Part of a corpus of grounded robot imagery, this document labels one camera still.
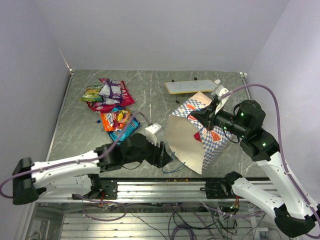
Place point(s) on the orange Fox's candy bag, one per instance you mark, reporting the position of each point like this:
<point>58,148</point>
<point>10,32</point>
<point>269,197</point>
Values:
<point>115,120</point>

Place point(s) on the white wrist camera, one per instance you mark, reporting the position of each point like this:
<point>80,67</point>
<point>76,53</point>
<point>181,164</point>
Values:
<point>151,133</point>
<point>217,100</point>

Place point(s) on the purple snack packet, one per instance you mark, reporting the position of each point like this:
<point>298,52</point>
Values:
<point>106,102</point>
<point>111,89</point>

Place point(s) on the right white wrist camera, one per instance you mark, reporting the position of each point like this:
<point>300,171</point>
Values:
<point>217,100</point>

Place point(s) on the aluminium frame rail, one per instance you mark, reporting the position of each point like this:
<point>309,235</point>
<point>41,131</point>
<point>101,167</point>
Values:
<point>165,191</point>

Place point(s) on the small yellow-framed whiteboard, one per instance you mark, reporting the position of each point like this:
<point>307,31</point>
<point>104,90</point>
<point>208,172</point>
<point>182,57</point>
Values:
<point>191,86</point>

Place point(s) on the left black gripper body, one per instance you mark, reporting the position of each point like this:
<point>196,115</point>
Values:
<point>150,154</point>

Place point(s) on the blue snack packet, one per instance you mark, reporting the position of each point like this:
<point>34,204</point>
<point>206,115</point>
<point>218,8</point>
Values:
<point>129,128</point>

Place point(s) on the blue checkered paper bag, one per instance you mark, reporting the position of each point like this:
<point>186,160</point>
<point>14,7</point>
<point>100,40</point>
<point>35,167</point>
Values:
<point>191,142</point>

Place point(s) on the small red snack packet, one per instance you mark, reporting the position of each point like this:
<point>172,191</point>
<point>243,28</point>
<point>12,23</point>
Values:
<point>197,136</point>

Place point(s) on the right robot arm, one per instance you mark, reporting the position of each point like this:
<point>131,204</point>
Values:
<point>293,212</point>

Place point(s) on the green Fox's candy bag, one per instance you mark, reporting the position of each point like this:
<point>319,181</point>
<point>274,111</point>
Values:
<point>91,94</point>

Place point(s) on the red Real chips bag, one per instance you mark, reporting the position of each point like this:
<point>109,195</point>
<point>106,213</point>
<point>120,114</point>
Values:
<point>102,107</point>

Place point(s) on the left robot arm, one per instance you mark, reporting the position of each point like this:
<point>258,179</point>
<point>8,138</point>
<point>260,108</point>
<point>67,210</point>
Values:
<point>79,175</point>

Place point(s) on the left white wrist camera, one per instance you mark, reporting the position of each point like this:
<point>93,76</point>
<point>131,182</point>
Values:
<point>151,133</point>

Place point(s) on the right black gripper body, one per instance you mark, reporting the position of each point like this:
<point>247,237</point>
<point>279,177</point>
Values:
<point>226,121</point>

